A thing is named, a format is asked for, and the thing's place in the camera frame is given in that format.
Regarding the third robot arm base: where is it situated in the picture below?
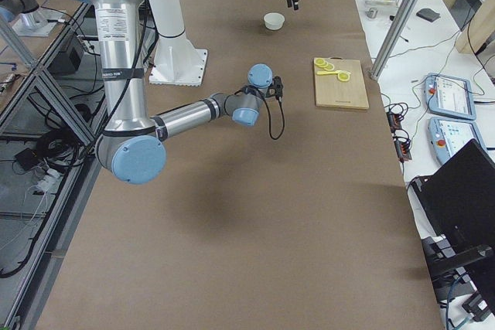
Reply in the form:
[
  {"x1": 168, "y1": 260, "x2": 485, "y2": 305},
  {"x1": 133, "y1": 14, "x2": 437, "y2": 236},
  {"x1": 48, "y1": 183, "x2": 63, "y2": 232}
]
[{"x1": 1, "y1": 0, "x2": 59, "y2": 37}]

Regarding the white bowl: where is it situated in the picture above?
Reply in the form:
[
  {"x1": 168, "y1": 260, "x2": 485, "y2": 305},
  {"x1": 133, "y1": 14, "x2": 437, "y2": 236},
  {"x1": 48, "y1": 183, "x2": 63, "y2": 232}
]
[{"x1": 263, "y1": 12, "x2": 285, "y2": 31}]

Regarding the lemon slice lower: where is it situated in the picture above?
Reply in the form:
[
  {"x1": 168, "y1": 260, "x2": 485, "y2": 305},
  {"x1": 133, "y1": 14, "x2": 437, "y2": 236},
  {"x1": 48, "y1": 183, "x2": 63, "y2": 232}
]
[{"x1": 314, "y1": 57, "x2": 329, "y2": 68}]

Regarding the metal cup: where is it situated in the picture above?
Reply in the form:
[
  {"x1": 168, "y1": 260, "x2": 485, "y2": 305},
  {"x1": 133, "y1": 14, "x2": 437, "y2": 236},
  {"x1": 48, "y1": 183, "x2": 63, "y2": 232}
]
[{"x1": 367, "y1": 8, "x2": 378, "y2": 19}]

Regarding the lemon slice upper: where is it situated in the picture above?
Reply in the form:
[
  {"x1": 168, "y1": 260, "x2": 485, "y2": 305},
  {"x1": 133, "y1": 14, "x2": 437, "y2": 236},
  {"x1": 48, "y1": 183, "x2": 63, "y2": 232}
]
[{"x1": 323, "y1": 63, "x2": 335, "y2": 71}]

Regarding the yellow plastic knife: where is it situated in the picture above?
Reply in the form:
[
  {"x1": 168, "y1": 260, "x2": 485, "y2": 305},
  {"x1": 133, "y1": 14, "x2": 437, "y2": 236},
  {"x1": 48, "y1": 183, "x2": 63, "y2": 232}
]
[{"x1": 316, "y1": 70, "x2": 341, "y2": 76}]

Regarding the lemon slice by knife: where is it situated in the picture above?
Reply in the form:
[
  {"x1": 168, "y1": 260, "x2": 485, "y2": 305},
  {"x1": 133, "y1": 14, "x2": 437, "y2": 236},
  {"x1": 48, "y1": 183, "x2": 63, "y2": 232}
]
[{"x1": 337, "y1": 70, "x2": 350, "y2": 82}]

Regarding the wooden cutting board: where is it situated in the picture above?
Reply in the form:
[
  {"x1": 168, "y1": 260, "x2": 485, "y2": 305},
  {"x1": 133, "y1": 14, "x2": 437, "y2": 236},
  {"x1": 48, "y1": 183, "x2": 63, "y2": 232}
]
[{"x1": 313, "y1": 57, "x2": 369, "y2": 110}]

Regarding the small black square device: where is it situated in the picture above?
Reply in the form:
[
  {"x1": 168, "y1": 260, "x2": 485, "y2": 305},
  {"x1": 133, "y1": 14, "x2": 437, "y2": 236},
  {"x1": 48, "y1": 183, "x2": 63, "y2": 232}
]
[{"x1": 416, "y1": 8, "x2": 441, "y2": 22}]

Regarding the teach pendant far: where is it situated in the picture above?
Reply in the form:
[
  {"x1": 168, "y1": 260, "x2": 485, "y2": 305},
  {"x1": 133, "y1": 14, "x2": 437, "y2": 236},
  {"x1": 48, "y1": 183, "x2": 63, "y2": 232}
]
[{"x1": 424, "y1": 73, "x2": 476, "y2": 121}]

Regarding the teach pendant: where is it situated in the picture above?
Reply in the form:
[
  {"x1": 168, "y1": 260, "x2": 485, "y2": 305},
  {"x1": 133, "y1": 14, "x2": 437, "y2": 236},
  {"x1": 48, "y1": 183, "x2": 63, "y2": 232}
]
[
  {"x1": 424, "y1": 73, "x2": 476, "y2": 121},
  {"x1": 428, "y1": 117, "x2": 487, "y2": 165}
]

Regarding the teach pendant near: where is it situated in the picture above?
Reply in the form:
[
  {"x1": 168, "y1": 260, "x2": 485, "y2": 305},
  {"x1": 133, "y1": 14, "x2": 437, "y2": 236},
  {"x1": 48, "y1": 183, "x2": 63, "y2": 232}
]
[{"x1": 428, "y1": 117, "x2": 487, "y2": 165}]

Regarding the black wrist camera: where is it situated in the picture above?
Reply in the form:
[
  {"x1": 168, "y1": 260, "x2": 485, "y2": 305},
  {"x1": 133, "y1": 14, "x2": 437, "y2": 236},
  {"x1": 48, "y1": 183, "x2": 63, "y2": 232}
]
[{"x1": 265, "y1": 76, "x2": 284, "y2": 101}]

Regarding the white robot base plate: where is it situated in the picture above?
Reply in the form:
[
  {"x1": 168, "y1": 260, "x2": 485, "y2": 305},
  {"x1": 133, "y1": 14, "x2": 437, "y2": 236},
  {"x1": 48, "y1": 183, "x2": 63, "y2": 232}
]
[{"x1": 149, "y1": 47, "x2": 208, "y2": 87}]

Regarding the aluminium frame post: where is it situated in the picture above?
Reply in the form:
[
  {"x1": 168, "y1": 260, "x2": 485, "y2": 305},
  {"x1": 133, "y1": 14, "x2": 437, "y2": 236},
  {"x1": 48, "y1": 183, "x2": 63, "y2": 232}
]
[{"x1": 369, "y1": 0, "x2": 418, "y2": 80}]

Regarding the aluminium side frame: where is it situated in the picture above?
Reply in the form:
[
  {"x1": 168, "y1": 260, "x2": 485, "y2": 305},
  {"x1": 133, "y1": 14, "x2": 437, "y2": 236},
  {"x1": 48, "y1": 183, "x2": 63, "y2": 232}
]
[{"x1": 1, "y1": 0, "x2": 105, "y2": 329}]

